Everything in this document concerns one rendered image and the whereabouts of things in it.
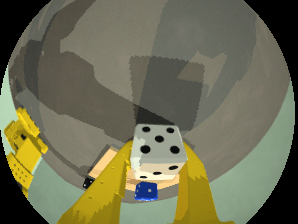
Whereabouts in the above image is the tan square mat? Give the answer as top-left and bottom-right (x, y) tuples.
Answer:
(88, 146), (179, 191)

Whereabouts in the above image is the black die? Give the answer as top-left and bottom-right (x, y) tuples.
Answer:
(83, 178), (94, 189)

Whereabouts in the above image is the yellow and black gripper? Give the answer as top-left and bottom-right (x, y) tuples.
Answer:
(56, 141), (235, 224)

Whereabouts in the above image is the blue die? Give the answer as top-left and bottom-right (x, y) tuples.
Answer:
(135, 182), (158, 201)

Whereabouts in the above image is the white die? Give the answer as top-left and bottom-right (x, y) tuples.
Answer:
(130, 124), (188, 180)

